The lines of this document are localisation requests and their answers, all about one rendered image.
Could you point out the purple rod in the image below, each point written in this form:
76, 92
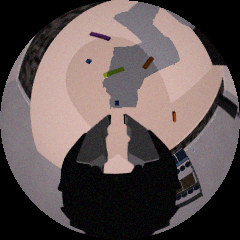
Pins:
100, 36

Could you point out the lime green rod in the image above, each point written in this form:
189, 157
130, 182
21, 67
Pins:
113, 72

